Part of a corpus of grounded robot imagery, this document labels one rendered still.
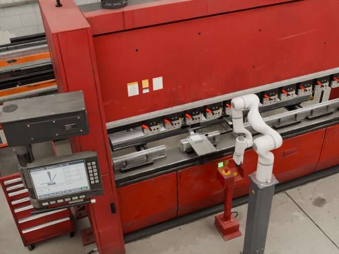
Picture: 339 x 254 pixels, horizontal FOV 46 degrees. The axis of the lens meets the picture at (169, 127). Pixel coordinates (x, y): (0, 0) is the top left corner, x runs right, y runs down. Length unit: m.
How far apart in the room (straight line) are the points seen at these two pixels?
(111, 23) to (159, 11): 0.37
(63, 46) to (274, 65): 1.92
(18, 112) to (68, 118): 0.30
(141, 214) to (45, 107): 1.75
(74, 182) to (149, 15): 1.30
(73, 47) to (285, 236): 2.78
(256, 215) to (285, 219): 0.96
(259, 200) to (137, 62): 1.48
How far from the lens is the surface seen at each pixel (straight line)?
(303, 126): 4.23
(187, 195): 3.97
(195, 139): 3.69
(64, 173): 2.70
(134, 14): 2.94
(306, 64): 3.98
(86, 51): 2.73
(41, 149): 3.85
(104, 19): 2.89
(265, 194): 3.34
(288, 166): 4.47
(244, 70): 3.58
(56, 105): 2.54
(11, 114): 2.56
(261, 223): 3.58
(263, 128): 3.11
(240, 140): 3.44
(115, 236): 3.85
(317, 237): 4.35
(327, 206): 4.67
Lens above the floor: 3.21
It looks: 35 degrees down
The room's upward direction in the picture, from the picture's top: 2 degrees counter-clockwise
